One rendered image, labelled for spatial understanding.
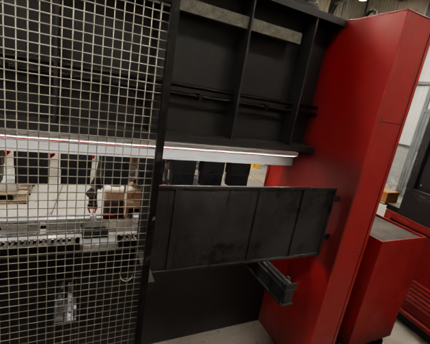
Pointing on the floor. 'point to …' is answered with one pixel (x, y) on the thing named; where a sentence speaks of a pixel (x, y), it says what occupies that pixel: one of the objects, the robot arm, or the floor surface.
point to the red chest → (380, 282)
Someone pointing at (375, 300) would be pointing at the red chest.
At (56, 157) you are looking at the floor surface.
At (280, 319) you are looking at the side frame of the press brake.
